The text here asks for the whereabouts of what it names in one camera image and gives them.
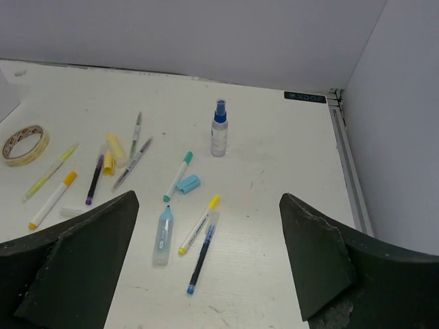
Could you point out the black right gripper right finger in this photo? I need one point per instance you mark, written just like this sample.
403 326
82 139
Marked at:
347 279

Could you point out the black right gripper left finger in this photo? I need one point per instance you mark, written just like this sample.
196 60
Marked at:
65 276

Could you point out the white marker orange cap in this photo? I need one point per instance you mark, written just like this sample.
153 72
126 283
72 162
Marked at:
50 203

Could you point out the thin yellow highlighter pen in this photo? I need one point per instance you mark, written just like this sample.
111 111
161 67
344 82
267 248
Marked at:
41 181

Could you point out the purple grey slim pen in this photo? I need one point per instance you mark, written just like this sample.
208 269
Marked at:
132 165

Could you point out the green highlighter pen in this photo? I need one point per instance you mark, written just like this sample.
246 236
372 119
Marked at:
135 137

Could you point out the white marker teal cap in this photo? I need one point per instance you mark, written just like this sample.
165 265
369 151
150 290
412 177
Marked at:
185 163

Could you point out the blue cap spray bottle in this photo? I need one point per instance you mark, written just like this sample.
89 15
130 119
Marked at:
219 130

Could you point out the purple gel pen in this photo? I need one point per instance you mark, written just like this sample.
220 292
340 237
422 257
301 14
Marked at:
96 174

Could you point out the yellow highlighter cap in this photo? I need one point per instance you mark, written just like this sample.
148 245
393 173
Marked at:
108 167

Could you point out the yellow highlighter body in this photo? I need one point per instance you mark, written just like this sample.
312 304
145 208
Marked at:
115 147

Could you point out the yellow masking tape roll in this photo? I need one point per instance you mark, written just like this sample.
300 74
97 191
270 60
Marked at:
25 146

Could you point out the white marker yellow cap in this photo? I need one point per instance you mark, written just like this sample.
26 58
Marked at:
188 242

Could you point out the light blue highlighter cap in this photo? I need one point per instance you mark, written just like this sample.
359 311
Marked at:
188 184

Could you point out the black table logo label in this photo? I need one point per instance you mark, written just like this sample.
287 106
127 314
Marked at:
305 97

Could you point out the aluminium table edge rail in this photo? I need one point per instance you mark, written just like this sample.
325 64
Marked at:
355 194

